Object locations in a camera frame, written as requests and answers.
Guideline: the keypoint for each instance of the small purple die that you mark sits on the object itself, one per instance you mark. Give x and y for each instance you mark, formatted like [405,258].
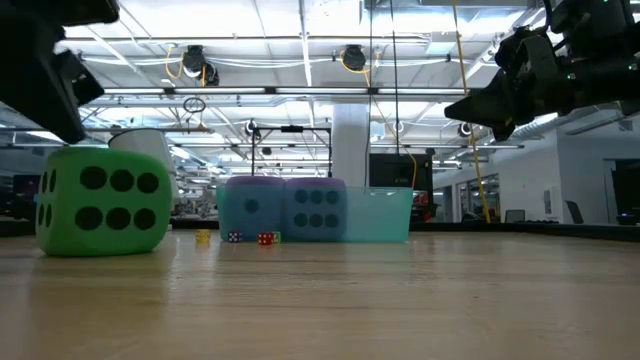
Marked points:
[235,237]

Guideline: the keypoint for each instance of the black background station frame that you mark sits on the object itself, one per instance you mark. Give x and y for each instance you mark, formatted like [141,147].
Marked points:
[292,129]

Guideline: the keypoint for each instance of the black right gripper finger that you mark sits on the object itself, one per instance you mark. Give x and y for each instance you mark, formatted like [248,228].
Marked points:
[492,102]
[504,131]

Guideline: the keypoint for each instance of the large green foam die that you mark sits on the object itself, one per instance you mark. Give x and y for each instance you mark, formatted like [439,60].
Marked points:
[65,200]

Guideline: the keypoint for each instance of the white cylindrical lamp on stand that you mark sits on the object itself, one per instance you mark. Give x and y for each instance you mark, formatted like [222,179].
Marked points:
[145,140]

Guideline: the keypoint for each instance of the small red die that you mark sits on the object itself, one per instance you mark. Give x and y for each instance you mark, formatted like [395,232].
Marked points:
[265,238]

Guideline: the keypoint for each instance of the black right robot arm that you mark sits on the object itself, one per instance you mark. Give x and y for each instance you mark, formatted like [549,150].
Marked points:
[610,75]

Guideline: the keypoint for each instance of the small green die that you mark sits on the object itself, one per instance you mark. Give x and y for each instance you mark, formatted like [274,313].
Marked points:
[277,237]

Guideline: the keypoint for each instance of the small yellow die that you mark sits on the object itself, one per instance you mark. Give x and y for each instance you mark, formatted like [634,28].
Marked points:
[202,236]

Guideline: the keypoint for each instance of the black cabinet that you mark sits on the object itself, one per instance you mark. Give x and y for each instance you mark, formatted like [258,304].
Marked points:
[395,172]

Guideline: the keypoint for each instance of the teal translucent plastic bin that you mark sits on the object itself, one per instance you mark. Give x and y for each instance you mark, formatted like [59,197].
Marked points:
[380,215]

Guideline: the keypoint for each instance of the dark red monitor screen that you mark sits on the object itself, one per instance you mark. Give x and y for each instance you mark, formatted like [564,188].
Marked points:
[24,185]

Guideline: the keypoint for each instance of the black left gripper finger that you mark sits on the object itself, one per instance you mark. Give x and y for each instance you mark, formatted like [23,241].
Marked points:
[35,85]

